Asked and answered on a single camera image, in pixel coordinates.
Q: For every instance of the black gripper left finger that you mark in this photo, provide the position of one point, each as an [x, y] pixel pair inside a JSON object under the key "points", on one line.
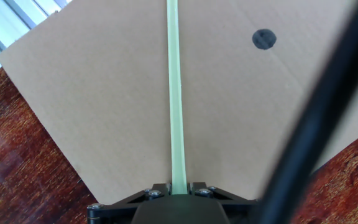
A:
{"points": [[120, 208]]}

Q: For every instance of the glossy red woodgrain mat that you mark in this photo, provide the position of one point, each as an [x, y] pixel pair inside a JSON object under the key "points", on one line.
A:
{"points": [[26, 171]]}

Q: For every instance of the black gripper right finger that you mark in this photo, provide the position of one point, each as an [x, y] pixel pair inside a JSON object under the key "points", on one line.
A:
{"points": [[235, 205]]}

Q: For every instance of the brown cardboard sheet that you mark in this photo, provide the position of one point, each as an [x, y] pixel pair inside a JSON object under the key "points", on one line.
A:
{"points": [[104, 93]]}

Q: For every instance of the pale green plastic flyswatter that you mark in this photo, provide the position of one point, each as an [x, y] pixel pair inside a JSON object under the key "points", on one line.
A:
{"points": [[176, 93]]}

